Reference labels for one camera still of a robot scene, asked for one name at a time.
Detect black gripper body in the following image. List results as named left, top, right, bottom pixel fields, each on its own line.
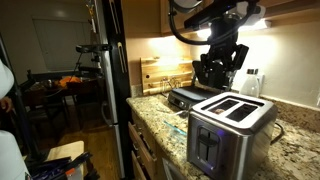
left=201, top=16, right=249, bottom=72

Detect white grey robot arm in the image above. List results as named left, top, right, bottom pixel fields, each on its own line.
left=168, top=0, right=266, bottom=91

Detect stainless steel two-slot toaster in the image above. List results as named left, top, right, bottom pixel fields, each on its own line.
left=187, top=92, right=277, bottom=180

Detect clear plastic water bottle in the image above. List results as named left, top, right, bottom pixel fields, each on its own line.
left=240, top=69, right=260, bottom=97

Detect black panini grill press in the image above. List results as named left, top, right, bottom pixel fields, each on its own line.
left=167, top=55, right=245, bottom=111

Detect under-cabinet light strip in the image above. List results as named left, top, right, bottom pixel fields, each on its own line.
left=195, top=18, right=273, bottom=38

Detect wooden cutting board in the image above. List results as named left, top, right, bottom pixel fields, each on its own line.
left=140, top=57, right=193, bottom=95

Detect wooden upper cabinets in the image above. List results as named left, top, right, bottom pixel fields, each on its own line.
left=160, top=0, right=320, bottom=37

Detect stainless steel refrigerator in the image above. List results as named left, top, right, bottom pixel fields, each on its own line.
left=95, top=0, right=134, bottom=180

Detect wooden lower cabinet drawers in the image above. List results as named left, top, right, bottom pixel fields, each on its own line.
left=127, top=109, right=188, bottom=180

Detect light wooden stool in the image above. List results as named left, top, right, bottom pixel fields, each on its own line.
left=45, top=140, right=86, bottom=180

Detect dark dining table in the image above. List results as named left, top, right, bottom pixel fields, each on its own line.
left=20, top=76, right=99, bottom=130

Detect black toaster power cord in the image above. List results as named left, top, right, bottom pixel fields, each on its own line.
left=270, top=121, right=286, bottom=146

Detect black camera on stand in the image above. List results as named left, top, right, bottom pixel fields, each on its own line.
left=76, top=44, right=112, bottom=73

